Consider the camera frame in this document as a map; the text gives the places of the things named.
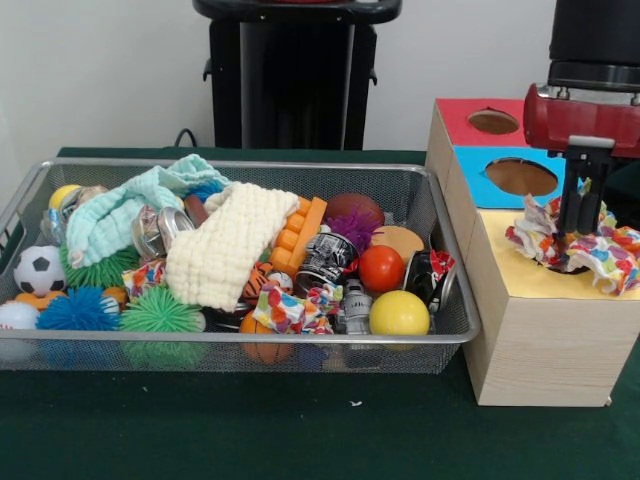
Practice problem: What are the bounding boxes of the wooden box with three holes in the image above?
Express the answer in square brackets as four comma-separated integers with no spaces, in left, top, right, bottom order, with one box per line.
[424,97,640,409]

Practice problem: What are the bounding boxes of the black cable loop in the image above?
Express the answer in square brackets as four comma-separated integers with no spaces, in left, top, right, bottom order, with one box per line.
[172,127,202,149]

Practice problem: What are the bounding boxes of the cream knitted cloth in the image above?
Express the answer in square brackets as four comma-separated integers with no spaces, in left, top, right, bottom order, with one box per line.
[164,182,301,312]

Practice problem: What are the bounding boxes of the black and white soccer ball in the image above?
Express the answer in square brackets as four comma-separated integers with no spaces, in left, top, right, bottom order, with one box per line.
[12,244,68,296]

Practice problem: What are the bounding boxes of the red orange ball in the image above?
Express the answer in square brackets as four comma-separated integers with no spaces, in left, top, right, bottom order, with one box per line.
[357,244,406,294]

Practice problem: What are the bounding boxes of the purple spiky ball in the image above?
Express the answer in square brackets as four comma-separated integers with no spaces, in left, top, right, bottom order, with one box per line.
[322,207,384,256]

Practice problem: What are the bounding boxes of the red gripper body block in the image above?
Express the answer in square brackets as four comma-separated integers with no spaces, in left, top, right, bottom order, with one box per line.
[523,83,640,157]

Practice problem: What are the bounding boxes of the blue spiky ball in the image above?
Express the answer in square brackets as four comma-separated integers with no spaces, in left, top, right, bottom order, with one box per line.
[35,285,121,332]

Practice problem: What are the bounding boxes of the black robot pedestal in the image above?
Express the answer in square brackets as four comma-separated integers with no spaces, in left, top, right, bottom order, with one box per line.
[192,0,404,151]

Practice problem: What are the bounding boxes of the shallow clear mesh bin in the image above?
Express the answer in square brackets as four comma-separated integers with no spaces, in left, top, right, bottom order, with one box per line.
[0,157,482,375]

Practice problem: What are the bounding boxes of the colourful patterned paper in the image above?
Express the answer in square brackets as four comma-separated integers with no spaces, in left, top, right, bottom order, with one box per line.
[252,281,346,336]
[504,178,640,297]

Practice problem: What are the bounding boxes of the green spiky ball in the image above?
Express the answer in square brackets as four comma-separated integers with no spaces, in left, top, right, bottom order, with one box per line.
[118,285,209,335]

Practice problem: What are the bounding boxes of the mint green cloth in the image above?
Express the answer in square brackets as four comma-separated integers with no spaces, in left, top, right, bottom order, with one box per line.
[64,153,231,269]

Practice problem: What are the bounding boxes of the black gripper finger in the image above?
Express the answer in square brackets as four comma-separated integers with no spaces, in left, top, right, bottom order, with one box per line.
[579,153,611,235]
[557,149,583,235]

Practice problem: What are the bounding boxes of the large yellow ball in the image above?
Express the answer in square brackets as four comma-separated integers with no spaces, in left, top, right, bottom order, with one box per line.
[368,289,432,337]

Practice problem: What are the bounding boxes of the white baseball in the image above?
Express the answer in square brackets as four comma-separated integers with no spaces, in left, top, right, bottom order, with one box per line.
[0,299,41,332]

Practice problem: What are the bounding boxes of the dark green side table cloth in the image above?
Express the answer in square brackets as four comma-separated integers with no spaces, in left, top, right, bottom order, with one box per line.
[604,162,640,226]

